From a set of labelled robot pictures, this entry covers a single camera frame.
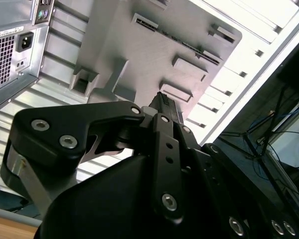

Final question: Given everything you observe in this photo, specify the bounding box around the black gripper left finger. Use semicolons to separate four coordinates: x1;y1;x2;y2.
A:
0;92;187;223

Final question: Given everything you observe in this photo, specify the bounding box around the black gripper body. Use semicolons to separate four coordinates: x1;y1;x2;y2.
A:
33;154;230;239

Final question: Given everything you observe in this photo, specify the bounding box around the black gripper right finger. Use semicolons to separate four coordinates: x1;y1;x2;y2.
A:
165;98;299;239

